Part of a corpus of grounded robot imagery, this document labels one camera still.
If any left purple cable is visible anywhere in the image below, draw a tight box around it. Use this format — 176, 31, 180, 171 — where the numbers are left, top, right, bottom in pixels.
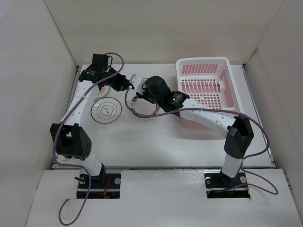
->
53, 52, 125, 226

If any pink white dish rack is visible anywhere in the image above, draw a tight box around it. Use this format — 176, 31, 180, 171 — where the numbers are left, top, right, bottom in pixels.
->
175, 57, 246, 130

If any partly hidden orange plate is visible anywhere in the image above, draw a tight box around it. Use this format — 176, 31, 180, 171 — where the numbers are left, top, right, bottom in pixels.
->
95, 86, 110, 100

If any green red rimmed plate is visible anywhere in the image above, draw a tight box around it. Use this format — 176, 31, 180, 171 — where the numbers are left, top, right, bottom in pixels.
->
130, 95, 160, 119

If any purple cable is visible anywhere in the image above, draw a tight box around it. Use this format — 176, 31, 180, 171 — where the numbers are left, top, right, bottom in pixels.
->
53, 52, 125, 226
125, 86, 279, 195

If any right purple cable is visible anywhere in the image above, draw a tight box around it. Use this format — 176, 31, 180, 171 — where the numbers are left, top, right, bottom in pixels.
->
125, 86, 279, 195

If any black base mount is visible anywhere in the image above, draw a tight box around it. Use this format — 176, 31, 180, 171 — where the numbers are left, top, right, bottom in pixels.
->
204, 172, 250, 199
75, 173, 121, 199

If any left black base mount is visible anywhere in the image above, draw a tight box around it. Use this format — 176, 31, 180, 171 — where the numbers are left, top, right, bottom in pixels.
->
75, 173, 121, 199

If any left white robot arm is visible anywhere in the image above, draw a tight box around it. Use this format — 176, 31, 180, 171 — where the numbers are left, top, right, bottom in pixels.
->
50, 68, 131, 188

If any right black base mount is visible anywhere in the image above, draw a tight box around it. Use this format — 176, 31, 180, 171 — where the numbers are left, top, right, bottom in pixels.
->
204, 172, 250, 199

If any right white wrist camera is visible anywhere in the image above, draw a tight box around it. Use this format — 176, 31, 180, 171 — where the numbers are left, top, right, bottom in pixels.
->
130, 74, 147, 95

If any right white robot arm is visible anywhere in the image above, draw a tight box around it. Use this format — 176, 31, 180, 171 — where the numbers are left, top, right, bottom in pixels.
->
131, 74, 254, 186

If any flower emblem plate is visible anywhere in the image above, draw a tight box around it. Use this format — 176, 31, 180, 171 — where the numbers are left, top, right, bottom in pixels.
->
91, 97, 122, 124

